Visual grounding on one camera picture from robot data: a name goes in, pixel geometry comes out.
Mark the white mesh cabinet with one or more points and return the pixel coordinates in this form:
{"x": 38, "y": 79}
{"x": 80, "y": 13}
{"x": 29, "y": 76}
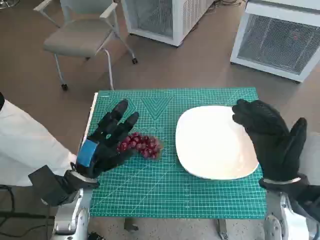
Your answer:
{"x": 275, "y": 40}
{"x": 160, "y": 17}

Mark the person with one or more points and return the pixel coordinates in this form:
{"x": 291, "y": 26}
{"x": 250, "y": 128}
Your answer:
{"x": 27, "y": 145}

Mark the red toy grape bunch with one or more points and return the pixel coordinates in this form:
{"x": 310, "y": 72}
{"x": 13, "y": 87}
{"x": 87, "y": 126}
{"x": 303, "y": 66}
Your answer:
{"x": 145, "y": 146}

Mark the white square plate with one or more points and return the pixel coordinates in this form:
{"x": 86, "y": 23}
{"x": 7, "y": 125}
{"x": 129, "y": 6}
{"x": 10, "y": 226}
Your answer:
{"x": 212, "y": 145}

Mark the table leg caster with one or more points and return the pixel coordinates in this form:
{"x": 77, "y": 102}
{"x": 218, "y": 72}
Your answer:
{"x": 130, "y": 225}
{"x": 222, "y": 228}

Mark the grey office chair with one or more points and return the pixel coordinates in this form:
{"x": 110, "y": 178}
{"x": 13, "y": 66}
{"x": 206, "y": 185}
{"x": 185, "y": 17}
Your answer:
{"x": 82, "y": 32}

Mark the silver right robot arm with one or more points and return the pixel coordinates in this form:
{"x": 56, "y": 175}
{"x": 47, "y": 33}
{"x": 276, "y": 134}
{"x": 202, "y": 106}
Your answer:
{"x": 287, "y": 217}

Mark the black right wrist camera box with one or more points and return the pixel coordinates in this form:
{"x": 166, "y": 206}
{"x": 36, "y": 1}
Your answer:
{"x": 310, "y": 200}

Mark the green cutting mat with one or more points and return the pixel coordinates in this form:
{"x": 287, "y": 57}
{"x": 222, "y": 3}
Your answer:
{"x": 162, "y": 190}

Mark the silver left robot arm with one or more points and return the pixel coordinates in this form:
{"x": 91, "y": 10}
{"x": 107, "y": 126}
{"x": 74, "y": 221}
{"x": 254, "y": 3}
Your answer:
{"x": 72, "y": 212}

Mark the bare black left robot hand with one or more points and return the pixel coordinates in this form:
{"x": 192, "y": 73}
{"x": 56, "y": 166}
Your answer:
{"x": 105, "y": 147}

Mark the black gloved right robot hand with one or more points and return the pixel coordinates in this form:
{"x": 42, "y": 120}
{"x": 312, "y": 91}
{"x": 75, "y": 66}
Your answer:
{"x": 272, "y": 140}

